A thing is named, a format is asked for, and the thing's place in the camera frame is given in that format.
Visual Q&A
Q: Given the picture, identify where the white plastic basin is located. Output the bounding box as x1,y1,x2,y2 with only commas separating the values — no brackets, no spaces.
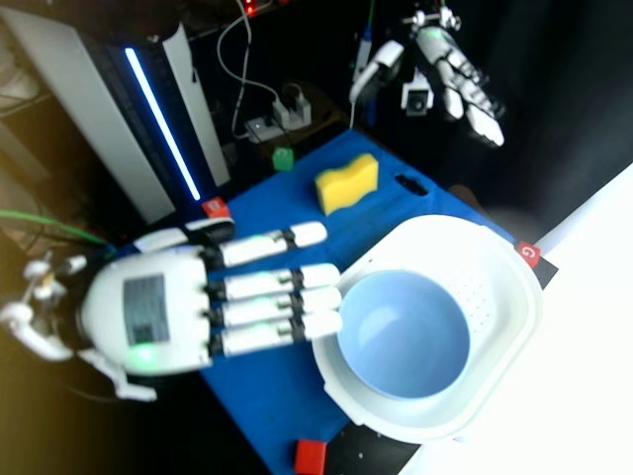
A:
311,213,544,445

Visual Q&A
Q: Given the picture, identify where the green toy block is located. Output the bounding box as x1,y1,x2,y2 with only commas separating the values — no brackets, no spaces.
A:
271,145,296,172

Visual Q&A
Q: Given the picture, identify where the red toy block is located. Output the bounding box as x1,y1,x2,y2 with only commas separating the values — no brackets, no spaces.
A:
293,437,329,475

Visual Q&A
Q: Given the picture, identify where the white cable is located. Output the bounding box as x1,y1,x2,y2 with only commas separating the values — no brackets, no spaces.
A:
216,0,286,143

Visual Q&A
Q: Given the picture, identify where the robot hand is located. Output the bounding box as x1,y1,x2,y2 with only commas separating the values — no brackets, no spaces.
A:
78,217,346,378
412,27,507,149

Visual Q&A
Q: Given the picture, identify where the light blue bowl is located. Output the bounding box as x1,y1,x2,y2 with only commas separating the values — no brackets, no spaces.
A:
336,269,472,401

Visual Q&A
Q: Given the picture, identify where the red block with G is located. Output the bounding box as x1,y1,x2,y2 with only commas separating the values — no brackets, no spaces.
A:
514,239,545,269

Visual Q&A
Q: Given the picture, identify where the white power strip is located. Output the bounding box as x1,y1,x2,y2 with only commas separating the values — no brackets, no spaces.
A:
244,82,314,144

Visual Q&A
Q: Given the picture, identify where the white cable adapter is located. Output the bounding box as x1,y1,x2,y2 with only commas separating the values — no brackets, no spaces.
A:
352,27,378,84

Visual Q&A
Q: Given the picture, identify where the red block with 8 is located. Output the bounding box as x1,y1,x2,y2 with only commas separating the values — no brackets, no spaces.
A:
201,196,233,221

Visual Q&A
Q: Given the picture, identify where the blue cloth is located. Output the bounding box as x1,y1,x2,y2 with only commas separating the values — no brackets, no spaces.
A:
200,128,520,475

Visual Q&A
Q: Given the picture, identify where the black curtain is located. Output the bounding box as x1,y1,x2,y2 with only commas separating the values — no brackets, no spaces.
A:
340,0,633,238

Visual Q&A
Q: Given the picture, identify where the device with red lights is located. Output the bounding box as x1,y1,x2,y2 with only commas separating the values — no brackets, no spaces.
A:
239,0,293,18

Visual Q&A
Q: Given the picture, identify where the white tower with blue light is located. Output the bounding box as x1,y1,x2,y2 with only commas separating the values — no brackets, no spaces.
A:
0,5,233,227

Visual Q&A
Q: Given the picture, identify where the yellow and green sponge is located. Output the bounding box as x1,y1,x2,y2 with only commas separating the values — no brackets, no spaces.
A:
314,152,381,217

